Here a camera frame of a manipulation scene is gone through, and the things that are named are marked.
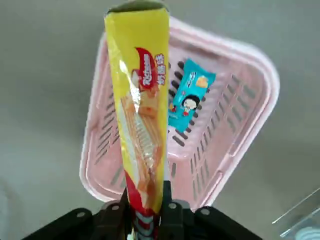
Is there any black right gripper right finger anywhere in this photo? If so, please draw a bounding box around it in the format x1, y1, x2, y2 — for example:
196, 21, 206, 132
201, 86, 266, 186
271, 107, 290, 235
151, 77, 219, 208
159, 179, 263, 240

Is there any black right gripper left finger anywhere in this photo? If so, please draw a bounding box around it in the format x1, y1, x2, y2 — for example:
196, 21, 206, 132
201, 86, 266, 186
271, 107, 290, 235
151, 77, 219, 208
22, 187, 133, 240

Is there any yellow wafer snack packet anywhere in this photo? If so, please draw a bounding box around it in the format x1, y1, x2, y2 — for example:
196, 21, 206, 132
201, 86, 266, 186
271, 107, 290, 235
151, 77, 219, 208
103, 0, 171, 240

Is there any teal cartoon biscuit packet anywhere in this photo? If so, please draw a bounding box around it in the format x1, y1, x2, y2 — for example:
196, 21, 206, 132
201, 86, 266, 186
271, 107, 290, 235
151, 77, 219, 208
166, 58, 217, 134

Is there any pink plastic slotted basket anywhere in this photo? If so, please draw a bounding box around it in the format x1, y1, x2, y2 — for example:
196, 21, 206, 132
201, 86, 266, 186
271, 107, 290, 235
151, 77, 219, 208
79, 16, 280, 210

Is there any clear acrylic bottle shelf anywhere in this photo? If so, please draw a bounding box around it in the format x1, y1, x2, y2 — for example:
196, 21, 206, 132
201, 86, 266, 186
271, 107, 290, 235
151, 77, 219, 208
271, 186, 320, 240

